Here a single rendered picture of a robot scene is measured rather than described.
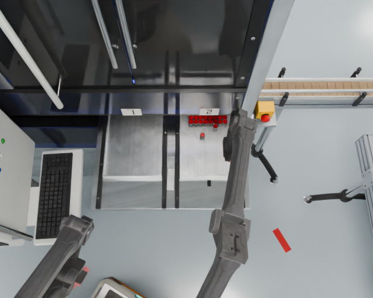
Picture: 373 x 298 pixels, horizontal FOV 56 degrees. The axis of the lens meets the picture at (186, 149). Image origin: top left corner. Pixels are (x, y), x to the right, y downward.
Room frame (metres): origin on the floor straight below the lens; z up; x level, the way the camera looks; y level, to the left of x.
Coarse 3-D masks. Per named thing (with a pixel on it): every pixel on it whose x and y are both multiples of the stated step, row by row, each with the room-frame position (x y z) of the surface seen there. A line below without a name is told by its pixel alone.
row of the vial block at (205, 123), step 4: (196, 120) 0.73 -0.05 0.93; (200, 120) 0.73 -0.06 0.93; (204, 120) 0.73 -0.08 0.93; (216, 120) 0.73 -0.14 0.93; (220, 120) 0.73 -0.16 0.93; (224, 120) 0.73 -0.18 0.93; (188, 124) 0.72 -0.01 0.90; (192, 124) 0.72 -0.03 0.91; (196, 124) 0.72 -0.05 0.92; (200, 124) 0.72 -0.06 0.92; (204, 124) 0.72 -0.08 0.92; (208, 124) 0.72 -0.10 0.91; (212, 124) 0.72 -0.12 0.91; (220, 124) 0.72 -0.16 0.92; (224, 124) 0.72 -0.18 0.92
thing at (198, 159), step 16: (192, 128) 0.71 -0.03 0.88; (208, 128) 0.71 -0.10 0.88; (224, 128) 0.71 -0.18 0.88; (192, 144) 0.63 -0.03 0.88; (208, 144) 0.63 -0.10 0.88; (192, 160) 0.55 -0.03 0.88; (208, 160) 0.55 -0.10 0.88; (224, 160) 0.55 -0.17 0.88; (192, 176) 0.47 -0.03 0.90; (208, 176) 0.47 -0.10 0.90; (224, 176) 0.47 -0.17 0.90
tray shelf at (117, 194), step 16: (96, 160) 0.55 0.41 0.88; (96, 176) 0.47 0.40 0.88; (96, 192) 0.40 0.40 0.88; (112, 192) 0.40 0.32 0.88; (128, 192) 0.40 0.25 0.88; (144, 192) 0.40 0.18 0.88; (160, 192) 0.40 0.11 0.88; (192, 192) 0.40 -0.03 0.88; (208, 192) 0.40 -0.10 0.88; (224, 192) 0.40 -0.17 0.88; (112, 208) 0.33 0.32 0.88; (128, 208) 0.33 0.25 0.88; (144, 208) 0.33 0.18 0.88; (160, 208) 0.33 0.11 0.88; (192, 208) 0.33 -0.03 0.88; (208, 208) 0.33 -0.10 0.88
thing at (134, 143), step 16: (112, 128) 0.71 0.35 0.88; (128, 128) 0.71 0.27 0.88; (144, 128) 0.71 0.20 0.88; (160, 128) 0.71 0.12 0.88; (112, 144) 0.63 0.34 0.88; (128, 144) 0.63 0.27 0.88; (144, 144) 0.63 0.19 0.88; (160, 144) 0.63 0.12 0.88; (112, 160) 0.55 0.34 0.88; (128, 160) 0.55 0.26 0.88; (144, 160) 0.55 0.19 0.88; (160, 160) 0.55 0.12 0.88; (112, 176) 0.47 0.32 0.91; (128, 176) 0.47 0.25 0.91; (144, 176) 0.47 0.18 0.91; (160, 176) 0.47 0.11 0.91
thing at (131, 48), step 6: (114, 0) 0.67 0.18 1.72; (120, 0) 0.67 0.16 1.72; (120, 6) 0.67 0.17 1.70; (120, 12) 0.67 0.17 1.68; (120, 18) 0.67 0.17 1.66; (126, 18) 0.67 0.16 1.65; (126, 24) 0.67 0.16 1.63; (126, 30) 0.67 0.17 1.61; (126, 36) 0.67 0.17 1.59; (126, 42) 0.67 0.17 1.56; (132, 48) 0.67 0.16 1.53; (132, 54) 0.67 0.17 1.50; (132, 60) 0.67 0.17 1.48; (132, 66) 0.67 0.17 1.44
